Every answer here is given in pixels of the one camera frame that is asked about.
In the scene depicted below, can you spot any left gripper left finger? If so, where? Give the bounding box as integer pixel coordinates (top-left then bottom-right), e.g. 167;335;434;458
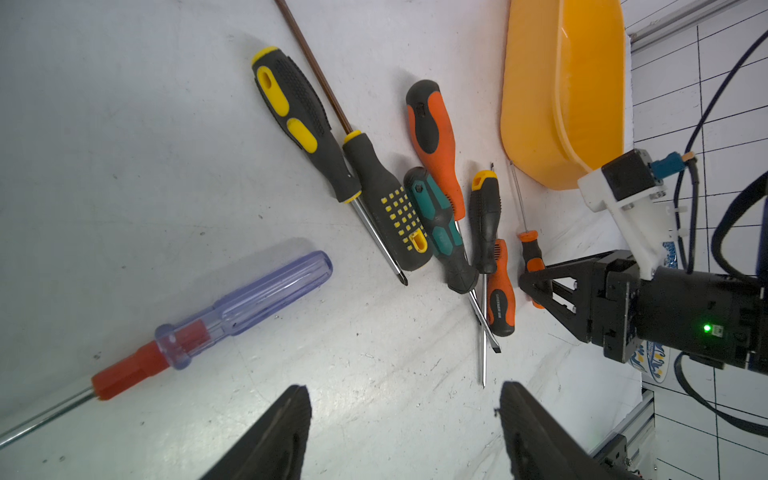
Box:
204;385;312;479

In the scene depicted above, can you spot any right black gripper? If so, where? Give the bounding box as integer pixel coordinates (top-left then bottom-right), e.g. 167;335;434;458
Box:
519;250;639;363

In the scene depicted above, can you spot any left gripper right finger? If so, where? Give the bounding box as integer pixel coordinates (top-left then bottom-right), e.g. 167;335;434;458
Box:
499;381;636;479

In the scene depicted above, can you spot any short orange black screwdriver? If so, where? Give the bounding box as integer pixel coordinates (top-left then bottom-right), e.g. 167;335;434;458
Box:
508;161;546;273

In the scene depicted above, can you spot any small orange black screwdriver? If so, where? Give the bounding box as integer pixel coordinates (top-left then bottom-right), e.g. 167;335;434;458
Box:
486;239;516;337

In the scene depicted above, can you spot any slim black yellow-cap screwdriver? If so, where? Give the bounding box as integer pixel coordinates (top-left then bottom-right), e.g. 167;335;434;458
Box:
469;169;501;387

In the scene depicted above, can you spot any green black screwdriver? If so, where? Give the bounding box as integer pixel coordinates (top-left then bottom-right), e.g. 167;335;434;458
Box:
404;167;501;354

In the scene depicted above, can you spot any yellow plastic storage box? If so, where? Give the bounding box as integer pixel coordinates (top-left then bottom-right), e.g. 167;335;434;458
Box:
500;0;627;190

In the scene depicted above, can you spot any black yellow dotted screwdriver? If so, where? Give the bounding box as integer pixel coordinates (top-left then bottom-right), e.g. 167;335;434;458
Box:
276;0;432;271

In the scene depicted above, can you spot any large orange black screwdriver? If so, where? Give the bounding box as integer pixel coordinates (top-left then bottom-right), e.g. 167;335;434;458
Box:
405;79;502;354

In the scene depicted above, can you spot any large black yellow screwdriver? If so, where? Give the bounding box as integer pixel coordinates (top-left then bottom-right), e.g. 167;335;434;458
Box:
251;46;408;285

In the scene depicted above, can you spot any yellow blue patterned bowl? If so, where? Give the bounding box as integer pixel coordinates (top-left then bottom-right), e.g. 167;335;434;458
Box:
629;340;671;384

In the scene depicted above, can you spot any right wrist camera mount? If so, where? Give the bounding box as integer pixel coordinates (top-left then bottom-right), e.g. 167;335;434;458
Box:
578;149;694;281

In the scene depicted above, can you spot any purple transparent handle screwdriver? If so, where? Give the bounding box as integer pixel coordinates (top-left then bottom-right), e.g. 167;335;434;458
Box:
1;250;333;447

